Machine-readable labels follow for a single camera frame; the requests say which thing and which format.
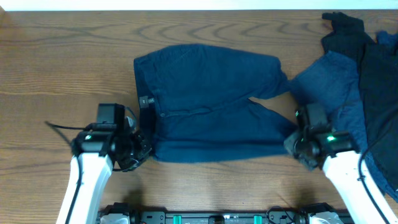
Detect navy blue shorts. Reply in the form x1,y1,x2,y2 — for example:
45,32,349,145
133,44,296,163

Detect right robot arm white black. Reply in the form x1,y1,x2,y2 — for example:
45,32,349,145
284,130,397,223

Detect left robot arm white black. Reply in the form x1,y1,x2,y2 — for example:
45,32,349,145
57,131,152,223

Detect blue denim garment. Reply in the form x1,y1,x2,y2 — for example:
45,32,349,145
289,51,397,200

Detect black garment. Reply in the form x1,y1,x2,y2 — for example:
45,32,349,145
321,12,397,186

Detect dark blue garment corner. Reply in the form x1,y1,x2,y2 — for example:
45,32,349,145
376,30,398,51

